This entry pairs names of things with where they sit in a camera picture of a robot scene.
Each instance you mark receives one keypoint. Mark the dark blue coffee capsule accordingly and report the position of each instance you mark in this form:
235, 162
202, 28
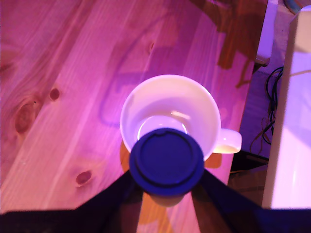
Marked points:
166, 162

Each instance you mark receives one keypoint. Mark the white ceramic coffee mug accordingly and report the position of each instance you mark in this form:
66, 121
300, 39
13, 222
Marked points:
175, 102

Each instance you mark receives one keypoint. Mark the white furniture panel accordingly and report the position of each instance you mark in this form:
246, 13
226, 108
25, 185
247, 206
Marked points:
291, 121

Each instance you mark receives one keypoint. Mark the white table leg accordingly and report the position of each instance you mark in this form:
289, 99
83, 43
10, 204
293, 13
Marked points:
265, 36

